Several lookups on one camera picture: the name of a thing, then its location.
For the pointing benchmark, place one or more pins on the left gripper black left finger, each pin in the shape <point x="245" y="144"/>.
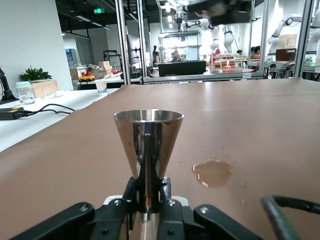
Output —
<point x="112" y="217"/>

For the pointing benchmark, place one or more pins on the white paper cup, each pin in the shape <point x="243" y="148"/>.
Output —
<point x="101" y="87"/>

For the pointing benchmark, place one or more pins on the black stand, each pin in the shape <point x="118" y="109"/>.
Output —
<point x="5" y="90"/>

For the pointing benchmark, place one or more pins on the steel double jigger measuring cup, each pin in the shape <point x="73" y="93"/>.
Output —
<point x="150" y="140"/>

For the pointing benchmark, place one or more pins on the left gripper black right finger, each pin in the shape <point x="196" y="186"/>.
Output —
<point x="175" y="220"/>

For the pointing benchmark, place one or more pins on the white side table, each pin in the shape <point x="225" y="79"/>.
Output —
<point x="62" y="100"/>

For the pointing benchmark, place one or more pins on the black power adapter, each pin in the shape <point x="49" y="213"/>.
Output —
<point x="10" y="113"/>

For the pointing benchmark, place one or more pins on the brown table mat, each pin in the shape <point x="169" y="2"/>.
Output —
<point x="250" y="120"/>

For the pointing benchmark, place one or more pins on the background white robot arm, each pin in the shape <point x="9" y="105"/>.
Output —
<point x="277" y="32"/>
<point x="215" y="42"/>

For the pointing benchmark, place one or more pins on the black monitor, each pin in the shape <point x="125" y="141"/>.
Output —
<point x="133" y="48"/>

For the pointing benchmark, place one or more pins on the rack with bread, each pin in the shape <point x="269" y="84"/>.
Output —
<point x="227" y="63"/>

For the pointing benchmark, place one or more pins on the green potted plant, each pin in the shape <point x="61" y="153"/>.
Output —
<point x="35" y="75"/>

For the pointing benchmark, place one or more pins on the long black box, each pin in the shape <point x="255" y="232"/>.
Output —
<point x="182" y="68"/>

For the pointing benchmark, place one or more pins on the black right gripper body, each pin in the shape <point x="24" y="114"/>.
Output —
<point x="225" y="12"/>

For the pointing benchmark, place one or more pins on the clear jar with blue lid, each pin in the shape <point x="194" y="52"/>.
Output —
<point x="25" y="95"/>

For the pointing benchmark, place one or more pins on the green exit sign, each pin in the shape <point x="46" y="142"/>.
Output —
<point x="99" y="10"/>

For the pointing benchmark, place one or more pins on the yellow toy truck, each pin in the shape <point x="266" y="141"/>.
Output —
<point x="86" y="77"/>

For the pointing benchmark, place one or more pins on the aluminium frame post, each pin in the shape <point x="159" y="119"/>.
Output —
<point x="123" y="42"/>
<point x="303" y="37"/>
<point x="263" y="37"/>
<point x="142" y="42"/>

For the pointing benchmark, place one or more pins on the seated person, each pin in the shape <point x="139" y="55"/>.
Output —
<point x="255" y="53"/>

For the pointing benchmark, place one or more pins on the spilled liquid puddle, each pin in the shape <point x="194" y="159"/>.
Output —
<point x="212" y="173"/>

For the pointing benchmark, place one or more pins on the stacked cardboard boxes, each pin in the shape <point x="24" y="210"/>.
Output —
<point x="105" y="67"/>

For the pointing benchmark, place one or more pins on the cardboard box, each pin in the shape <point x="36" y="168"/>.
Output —
<point x="41" y="88"/>

